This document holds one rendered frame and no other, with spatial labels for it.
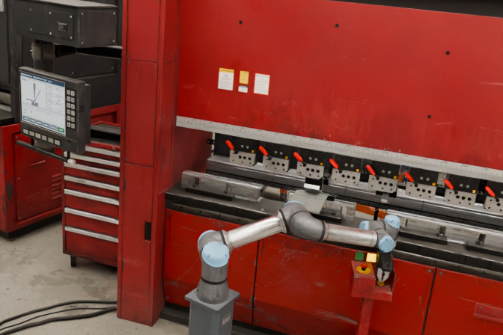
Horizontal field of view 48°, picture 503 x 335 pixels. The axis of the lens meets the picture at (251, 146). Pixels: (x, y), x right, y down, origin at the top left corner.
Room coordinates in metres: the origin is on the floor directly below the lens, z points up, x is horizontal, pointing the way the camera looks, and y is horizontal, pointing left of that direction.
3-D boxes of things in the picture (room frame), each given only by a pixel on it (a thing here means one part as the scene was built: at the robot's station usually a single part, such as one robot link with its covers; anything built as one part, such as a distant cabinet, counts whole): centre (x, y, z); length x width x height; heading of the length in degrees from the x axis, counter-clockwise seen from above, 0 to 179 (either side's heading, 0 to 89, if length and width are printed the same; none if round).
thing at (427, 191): (2.85, -0.92, 1.18); 0.15 x 0.09 x 0.17; 74
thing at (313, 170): (3.01, -0.35, 1.18); 0.15 x 0.09 x 0.17; 74
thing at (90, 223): (3.75, 0.97, 0.50); 0.50 x 0.50 x 1.00; 74
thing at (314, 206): (2.86, -0.33, 1.00); 0.26 x 0.18 x 0.01; 164
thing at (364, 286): (2.56, -0.67, 0.75); 0.20 x 0.16 x 0.18; 87
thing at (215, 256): (2.21, 0.11, 0.94); 0.13 x 0.12 x 0.14; 13
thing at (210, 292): (2.20, 0.11, 0.82); 0.15 x 0.15 x 0.10
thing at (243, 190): (3.16, 0.16, 0.92); 0.50 x 0.06 x 0.10; 74
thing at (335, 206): (2.99, -0.43, 0.92); 0.39 x 0.06 x 0.10; 74
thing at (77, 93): (2.75, 1.00, 1.42); 0.45 x 0.12 x 0.36; 58
